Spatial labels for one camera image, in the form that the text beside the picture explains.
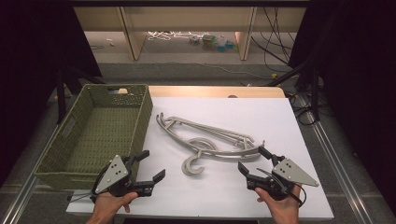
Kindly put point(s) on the white table sheet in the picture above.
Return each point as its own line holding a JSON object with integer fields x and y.
{"x": 218, "y": 193}

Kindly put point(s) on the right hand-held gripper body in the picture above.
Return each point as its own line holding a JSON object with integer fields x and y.
{"x": 289, "y": 172}

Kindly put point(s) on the person's left hand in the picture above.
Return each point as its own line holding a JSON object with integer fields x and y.
{"x": 107, "y": 207}

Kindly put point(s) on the aluminium floor rail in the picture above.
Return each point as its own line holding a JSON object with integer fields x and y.
{"x": 18, "y": 199}
{"x": 342, "y": 177}

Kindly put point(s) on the green woven basket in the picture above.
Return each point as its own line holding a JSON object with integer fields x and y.
{"x": 102, "y": 130}

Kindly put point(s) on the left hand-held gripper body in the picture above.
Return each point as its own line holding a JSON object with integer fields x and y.
{"x": 113, "y": 175}

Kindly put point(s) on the colourful toy pile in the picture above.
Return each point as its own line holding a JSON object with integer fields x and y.
{"x": 209, "y": 42}

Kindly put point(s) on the black metal stand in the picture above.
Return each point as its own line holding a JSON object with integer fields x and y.
{"x": 60, "y": 99}
{"x": 315, "y": 93}

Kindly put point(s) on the person's right hand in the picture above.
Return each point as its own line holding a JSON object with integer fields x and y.
{"x": 285, "y": 211}

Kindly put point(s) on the black curtain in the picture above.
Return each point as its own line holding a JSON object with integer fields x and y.
{"x": 28, "y": 62}
{"x": 358, "y": 77}

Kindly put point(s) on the white paper scrap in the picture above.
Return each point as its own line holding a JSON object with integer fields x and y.
{"x": 110, "y": 42}

